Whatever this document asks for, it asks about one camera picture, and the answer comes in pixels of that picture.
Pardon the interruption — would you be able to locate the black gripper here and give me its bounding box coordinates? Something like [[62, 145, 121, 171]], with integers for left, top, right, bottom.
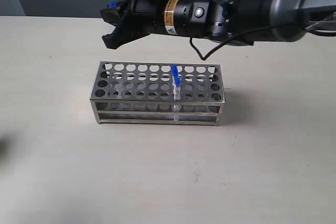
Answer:
[[100, 0, 211, 49]]

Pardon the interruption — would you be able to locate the blue capped tube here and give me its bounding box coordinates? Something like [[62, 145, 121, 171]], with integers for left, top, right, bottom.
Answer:
[[108, 2, 118, 8], [171, 65, 179, 82], [173, 77, 181, 121]]

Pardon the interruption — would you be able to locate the blue capped tube back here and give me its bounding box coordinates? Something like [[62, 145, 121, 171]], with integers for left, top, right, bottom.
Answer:
[[171, 65, 179, 82]]

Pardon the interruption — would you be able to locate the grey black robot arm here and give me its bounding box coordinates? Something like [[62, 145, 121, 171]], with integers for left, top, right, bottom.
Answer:
[[100, 0, 335, 49]]

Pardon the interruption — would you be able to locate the stainless steel test tube rack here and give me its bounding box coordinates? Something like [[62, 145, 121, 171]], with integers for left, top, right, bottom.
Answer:
[[90, 61, 226, 126]]

